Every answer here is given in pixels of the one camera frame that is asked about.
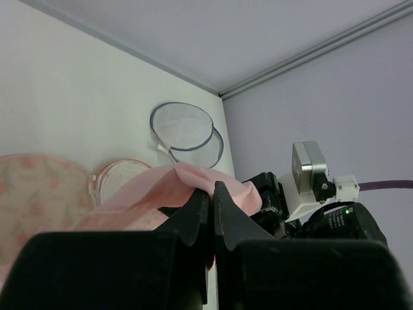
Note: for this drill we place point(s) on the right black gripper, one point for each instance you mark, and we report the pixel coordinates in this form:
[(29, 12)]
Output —
[(272, 220)]

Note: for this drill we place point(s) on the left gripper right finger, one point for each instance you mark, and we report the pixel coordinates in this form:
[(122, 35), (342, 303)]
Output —
[(255, 270)]

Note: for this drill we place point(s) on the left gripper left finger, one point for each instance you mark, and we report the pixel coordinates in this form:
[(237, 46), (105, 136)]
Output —
[(166, 268)]

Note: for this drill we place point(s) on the pink bra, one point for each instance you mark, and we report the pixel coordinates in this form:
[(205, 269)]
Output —
[(136, 206)]

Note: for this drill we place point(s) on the pink floral mesh laundry bag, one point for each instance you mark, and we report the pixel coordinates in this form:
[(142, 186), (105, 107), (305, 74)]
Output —
[(46, 192)]

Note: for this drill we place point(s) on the white blue-rimmed mesh laundry bag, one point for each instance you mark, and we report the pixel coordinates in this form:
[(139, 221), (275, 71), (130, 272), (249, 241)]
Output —
[(187, 133)]

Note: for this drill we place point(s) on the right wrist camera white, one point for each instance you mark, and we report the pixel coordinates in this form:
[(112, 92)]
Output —
[(308, 186)]

